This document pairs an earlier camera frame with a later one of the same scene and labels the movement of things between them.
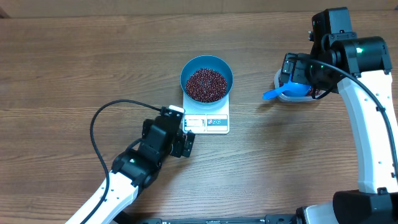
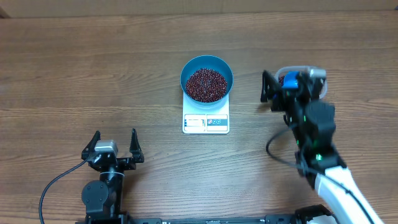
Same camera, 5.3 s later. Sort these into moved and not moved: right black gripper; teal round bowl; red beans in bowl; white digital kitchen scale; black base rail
Moved: right black gripper
Not moved: red beans in bowl; black base rail; teal round bowl; white digital kitchen scale
